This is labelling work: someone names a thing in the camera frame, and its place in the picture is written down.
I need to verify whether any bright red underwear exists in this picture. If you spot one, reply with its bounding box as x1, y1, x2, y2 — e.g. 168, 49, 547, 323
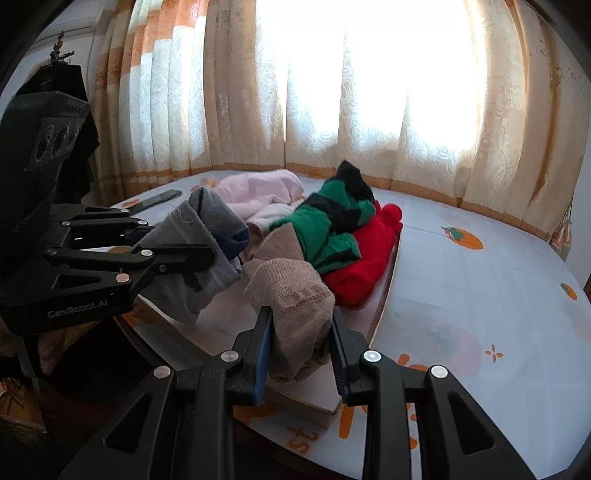
321, 200, 404, 308

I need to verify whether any printed cardboard box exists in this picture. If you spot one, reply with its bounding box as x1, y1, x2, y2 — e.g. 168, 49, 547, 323
0, 376, 47, 435

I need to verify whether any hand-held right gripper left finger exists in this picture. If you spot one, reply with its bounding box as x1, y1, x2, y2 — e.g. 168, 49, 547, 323
60, 305, 274, 480

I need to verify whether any white board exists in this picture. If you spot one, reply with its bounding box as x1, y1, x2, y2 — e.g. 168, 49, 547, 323
113, 228, 402, 416

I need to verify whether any cream and orange curtain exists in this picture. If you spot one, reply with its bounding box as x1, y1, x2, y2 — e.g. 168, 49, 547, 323
95, 0, 591, 241

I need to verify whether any tan beige sock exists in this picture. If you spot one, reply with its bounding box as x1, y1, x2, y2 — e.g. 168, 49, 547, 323
243, 256, 337, 384

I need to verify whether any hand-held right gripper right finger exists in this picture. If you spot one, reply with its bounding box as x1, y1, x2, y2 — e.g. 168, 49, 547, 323
329, 305, 527, 480

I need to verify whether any black hanging clothing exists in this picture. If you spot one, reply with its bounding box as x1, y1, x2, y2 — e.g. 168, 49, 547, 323
14, 62, 101, 206

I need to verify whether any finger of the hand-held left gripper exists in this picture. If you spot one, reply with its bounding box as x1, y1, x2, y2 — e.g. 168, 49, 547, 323
44, 244, 218, 296
51, 205, 156, 253

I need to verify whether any green black striped underwear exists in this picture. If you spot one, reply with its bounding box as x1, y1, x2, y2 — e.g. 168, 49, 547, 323
268, 159, 377, 275

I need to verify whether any pink underwear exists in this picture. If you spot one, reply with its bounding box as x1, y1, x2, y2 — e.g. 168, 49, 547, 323
215, 168, 305, 217

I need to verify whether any black smartphone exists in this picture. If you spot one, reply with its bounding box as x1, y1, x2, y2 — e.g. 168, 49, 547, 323
129, 189, 182, 214

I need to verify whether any grey sock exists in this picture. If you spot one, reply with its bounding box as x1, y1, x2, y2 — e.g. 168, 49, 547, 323
139, 186, 252, 324

